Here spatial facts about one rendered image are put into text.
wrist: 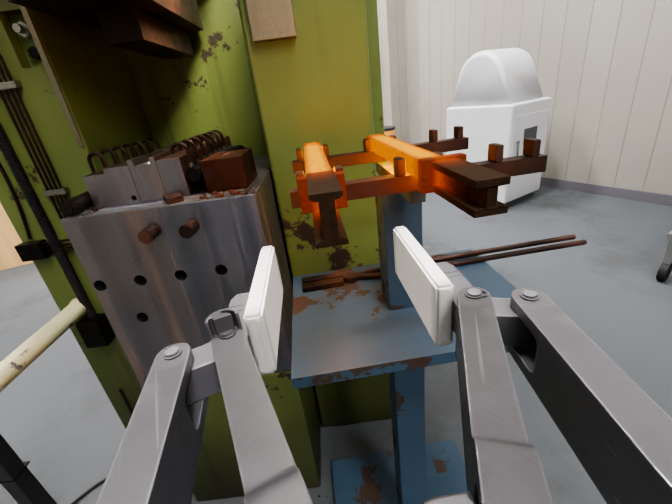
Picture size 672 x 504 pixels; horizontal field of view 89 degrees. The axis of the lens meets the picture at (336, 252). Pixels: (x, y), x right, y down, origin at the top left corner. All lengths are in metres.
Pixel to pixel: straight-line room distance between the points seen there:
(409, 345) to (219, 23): 1.03
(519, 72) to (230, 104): 2.56
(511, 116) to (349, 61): 2.35
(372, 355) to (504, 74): 2.85
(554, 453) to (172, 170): 1.31
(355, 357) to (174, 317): 0.47
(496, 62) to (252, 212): 2.74
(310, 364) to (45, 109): 0.81
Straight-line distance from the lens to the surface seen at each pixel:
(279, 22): 0.84
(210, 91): 1.23
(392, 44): 5.11
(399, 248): 0.19
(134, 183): 0.81
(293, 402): 0.97
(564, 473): 1.35
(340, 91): 0.85
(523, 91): 3.32
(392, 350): 0.53
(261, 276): 0.16
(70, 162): 1.04
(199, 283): 0.78
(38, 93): 1.04
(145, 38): 0.89
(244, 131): 1.21
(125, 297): 0.86
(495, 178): 0.29
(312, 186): 0.28
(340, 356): 0.52
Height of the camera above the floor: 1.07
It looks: 25 degrees down
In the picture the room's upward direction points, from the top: 8 degrees counter-clockwise
